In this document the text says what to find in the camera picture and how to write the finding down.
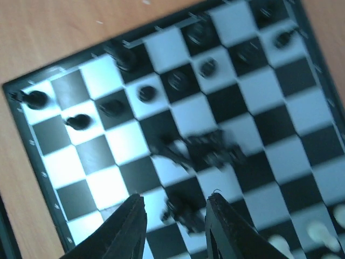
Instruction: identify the black and white chessboard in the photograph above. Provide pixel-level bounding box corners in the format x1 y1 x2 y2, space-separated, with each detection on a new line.
3 1 344 258

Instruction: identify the black pawn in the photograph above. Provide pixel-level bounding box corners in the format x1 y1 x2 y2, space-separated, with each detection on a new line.
168 71 189 91
99 99 125 117
199 58 218 78
137 85 157 103
65 114 91 131
236 46 257 65

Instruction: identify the black corner rook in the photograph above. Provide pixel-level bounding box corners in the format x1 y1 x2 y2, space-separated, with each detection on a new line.
18 90 49 110

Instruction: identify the black knight chess piece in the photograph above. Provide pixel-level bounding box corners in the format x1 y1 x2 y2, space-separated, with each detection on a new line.
160 194 205 235

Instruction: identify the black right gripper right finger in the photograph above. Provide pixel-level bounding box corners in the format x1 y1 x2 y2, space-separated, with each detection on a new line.
205 193 286 259

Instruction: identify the black pawn chess piece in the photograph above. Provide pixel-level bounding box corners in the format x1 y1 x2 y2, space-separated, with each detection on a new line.
273 28 299 49

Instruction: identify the black pile of chess pieces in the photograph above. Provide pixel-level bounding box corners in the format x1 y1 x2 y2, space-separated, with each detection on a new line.
149 129 246 171

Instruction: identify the black king chess piece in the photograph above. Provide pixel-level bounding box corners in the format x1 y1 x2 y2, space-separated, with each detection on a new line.
112 46 137 71

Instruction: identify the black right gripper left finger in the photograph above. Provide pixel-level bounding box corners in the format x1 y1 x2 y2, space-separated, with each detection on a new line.
62 194 147 259

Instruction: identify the white pawn chess piece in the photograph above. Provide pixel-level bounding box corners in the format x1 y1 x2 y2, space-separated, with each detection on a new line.
306 221 341 253

